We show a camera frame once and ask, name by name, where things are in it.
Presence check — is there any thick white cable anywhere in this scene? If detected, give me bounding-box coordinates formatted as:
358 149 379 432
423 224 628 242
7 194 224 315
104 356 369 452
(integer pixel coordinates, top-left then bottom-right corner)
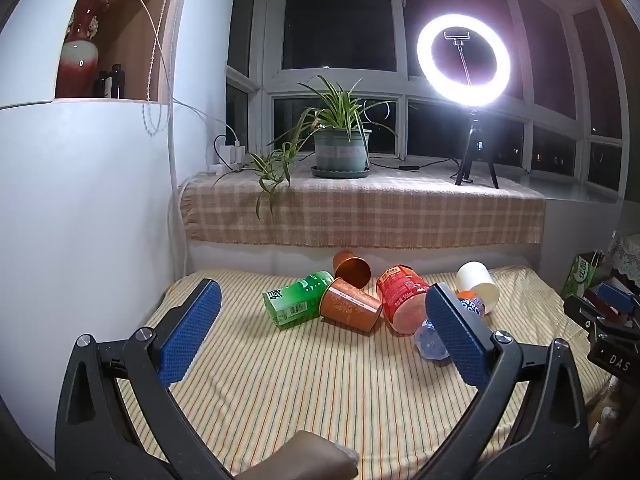
169 100 190 281

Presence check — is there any plaid fringed cloth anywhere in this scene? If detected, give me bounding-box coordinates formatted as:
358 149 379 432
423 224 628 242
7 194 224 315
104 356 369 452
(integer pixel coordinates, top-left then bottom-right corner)
179 167 546 250

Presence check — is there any red and white vase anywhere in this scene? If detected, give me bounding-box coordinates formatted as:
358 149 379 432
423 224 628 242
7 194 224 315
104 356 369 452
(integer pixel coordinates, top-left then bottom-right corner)
55 0 110 99

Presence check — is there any green paper bag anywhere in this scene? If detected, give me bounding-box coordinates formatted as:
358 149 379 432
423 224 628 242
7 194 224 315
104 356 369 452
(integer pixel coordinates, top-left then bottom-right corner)
562 251 608 301

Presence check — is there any white lace cloth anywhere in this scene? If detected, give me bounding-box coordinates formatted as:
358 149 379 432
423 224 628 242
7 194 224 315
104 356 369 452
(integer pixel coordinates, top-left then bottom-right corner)
612 232 640 286

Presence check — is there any red paper cup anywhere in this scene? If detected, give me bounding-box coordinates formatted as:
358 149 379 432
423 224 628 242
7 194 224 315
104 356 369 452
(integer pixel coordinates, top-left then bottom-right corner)
376 265 431 335

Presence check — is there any black tripod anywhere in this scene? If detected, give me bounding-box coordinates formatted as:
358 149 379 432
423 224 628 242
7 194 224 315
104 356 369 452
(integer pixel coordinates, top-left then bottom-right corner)
455 107 501 190

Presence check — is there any white window frame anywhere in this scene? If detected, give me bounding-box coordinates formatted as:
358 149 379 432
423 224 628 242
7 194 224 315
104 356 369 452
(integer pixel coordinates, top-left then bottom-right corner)
225 0 640 206

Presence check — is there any white bead chain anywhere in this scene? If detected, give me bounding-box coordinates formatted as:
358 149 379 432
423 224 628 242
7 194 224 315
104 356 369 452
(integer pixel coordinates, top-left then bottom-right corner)
141 0 182 136

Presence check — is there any thin white cable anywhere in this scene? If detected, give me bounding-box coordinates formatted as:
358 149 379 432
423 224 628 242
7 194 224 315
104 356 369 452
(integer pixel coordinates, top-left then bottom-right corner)
120 0 241 147

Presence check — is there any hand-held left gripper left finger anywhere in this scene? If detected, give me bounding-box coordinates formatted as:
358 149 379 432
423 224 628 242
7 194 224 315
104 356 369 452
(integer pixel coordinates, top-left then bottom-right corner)
54 278 236 480

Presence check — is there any phone clamp on rod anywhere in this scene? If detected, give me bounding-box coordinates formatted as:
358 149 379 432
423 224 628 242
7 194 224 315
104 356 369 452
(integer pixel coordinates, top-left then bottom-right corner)
444 30 473 87

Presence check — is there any green paper cup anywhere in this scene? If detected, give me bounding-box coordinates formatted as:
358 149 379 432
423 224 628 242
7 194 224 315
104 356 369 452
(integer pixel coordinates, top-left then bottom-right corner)
263 271 335 331

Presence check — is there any spider plant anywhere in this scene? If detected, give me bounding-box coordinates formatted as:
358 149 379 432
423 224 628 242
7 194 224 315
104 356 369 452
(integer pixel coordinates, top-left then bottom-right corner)
214 75 418 221

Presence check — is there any green pot saucer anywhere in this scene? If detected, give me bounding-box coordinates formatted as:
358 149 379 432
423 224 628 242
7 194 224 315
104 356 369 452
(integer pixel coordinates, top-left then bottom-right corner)
310 164 371 180

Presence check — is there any black power cable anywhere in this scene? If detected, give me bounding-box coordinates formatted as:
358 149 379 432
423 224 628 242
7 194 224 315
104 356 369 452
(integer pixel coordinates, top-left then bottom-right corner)
369 155 460 172

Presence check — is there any wooden shelf niche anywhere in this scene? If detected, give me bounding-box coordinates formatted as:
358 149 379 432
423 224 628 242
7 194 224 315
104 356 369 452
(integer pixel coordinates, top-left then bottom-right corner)
52 0 190 107

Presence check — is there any brown leather cushion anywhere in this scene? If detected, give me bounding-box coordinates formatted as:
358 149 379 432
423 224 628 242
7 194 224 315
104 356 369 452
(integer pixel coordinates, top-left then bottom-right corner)
235 430 360 480

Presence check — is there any clear blue printed cup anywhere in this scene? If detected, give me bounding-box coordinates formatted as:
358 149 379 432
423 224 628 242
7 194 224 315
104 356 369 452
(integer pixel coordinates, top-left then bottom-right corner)
414 289 488 361

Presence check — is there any ring light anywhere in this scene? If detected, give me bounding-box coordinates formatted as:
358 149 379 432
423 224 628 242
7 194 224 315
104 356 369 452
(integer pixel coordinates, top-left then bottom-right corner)
416 14 512 108

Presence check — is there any white paper cup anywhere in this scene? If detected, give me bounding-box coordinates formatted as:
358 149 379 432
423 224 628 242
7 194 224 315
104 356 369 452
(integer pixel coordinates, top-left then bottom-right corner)
456 261 500 315

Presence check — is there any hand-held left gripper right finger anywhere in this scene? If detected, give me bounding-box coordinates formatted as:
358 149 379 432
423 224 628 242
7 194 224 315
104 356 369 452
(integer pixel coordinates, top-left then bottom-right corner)
415 283 592 480

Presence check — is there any orange patterned paper cup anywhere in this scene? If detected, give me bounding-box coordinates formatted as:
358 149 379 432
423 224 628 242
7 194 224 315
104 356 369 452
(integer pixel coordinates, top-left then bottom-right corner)
319 277 384 333

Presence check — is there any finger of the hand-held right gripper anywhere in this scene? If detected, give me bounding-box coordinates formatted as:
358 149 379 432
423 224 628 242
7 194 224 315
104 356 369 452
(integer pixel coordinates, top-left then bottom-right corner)
563 295 610 335
594 281 640 320

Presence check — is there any grey-green flower pot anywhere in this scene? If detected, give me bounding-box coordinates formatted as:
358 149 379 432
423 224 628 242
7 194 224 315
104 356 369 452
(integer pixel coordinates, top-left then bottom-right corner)
314 127 370 173

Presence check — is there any striped bed sheet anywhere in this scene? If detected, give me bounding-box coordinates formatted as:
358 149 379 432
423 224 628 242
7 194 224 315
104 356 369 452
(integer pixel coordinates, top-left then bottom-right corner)
117 265 613 472

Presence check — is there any small copper cup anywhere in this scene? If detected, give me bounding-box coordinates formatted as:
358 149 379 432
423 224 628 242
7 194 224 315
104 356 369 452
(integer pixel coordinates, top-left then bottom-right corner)
332 251 372 291

